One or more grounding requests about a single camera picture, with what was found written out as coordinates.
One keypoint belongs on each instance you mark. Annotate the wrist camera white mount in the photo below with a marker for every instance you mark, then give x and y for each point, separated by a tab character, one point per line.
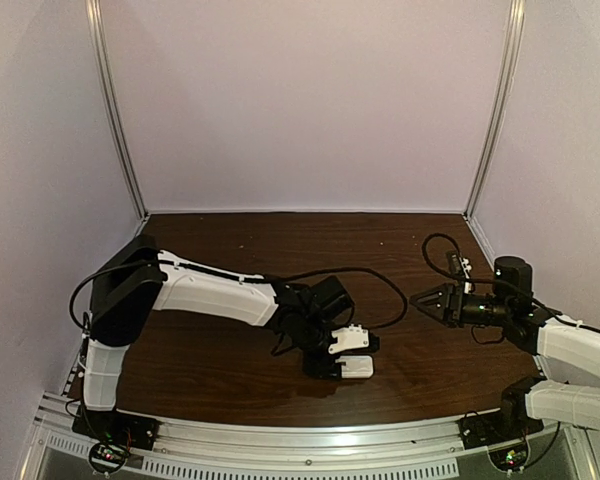
460	266
353	337

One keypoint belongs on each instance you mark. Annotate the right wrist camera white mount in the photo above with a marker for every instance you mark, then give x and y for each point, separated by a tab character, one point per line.
460	266

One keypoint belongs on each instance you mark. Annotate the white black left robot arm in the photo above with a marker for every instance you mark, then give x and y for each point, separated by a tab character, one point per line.
141	278

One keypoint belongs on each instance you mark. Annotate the white remote control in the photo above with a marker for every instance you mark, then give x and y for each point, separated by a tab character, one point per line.
355	367

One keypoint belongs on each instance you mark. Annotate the right circuit board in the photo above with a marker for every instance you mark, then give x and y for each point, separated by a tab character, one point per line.
510	457

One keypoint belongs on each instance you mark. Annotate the aluminium frame post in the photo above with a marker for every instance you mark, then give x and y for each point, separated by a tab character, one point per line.
509	60
111	106

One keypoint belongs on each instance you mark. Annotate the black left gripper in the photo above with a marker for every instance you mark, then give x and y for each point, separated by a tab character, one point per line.
322	369

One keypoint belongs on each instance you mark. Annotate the left circuit board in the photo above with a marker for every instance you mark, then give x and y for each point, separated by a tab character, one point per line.
107	459

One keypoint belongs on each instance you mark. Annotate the left aluminium frame post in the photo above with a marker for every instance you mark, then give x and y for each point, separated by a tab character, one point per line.
111	106

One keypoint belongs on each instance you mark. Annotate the right aluminium frame post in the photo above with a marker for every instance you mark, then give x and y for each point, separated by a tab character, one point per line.
509	60

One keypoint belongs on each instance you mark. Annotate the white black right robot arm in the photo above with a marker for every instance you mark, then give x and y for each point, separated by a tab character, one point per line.
533	328

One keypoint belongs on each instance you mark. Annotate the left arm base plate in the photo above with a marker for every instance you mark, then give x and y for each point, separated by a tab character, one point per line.
117	428

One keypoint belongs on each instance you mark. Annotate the front aluminium rail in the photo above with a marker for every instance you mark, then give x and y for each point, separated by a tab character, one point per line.
195	450

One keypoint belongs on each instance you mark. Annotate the circuit board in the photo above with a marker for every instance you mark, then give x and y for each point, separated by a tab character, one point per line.
107	459
510	457

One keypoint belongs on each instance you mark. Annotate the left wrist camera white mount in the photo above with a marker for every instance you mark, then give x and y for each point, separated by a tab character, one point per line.
353	337

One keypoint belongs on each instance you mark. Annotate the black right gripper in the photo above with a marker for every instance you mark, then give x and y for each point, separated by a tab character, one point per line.
449	312

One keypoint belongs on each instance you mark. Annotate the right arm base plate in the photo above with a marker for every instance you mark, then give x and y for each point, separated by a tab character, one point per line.
491	428

